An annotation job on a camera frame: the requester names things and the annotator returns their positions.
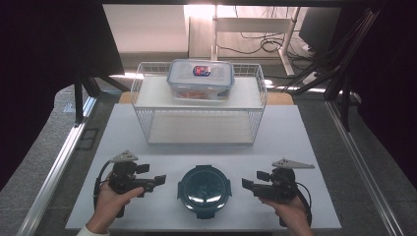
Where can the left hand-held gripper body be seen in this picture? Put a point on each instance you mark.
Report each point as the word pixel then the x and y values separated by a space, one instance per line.
pixel 126 178

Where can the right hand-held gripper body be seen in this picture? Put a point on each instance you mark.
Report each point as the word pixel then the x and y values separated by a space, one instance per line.
pixel 278 188

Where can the dark round lid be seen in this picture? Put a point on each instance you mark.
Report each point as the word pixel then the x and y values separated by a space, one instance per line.
pixel 204 190

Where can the rectangular clear food container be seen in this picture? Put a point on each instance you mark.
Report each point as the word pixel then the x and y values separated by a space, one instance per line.
pixel 200 80

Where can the person's right hand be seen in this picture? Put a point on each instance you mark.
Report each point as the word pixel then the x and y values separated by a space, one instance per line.
pixel 291 214

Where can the person's left hand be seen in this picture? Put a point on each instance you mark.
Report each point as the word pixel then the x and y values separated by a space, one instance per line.
pixel 108 203

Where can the wooden table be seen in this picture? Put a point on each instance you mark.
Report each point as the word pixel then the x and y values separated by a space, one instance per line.
pixel 278 98

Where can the black metal stand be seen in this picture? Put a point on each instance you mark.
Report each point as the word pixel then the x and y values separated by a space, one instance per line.
pixel 88 95
pixel 341 72

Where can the black monitor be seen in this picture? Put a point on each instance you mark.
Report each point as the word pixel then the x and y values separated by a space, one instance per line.
pixel 319 29

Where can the aluminium rail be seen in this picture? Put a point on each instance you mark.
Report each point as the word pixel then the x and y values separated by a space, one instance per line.
pixel 55 170
pixel 360 157

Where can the white desk frame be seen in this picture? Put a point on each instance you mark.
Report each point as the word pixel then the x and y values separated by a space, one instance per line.
pixel 252 24

